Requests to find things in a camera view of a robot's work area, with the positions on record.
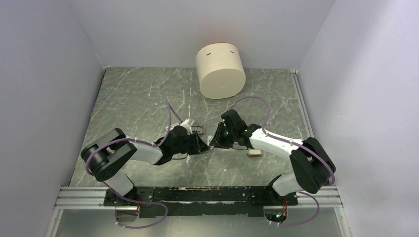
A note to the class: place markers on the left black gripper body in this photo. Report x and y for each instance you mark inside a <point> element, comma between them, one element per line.
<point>189,144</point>

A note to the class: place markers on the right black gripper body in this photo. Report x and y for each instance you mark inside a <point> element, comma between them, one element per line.
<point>227,136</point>

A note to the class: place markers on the staple tray with staples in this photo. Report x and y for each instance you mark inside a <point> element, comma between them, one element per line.
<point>200,130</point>

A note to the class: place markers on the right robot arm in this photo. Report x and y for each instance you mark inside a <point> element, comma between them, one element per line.
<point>312,167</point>

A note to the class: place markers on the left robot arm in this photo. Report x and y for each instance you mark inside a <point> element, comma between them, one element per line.
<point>105,157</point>

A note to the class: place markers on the small beige stapler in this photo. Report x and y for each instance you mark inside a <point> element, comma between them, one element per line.
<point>253,153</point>

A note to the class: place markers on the cream cylindrical container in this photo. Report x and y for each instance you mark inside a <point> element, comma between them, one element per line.
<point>220,71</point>

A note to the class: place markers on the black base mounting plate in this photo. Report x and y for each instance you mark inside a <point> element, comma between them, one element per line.
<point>197,201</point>

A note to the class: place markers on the aluminium rail frame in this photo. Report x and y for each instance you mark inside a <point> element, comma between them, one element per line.
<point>92,198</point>

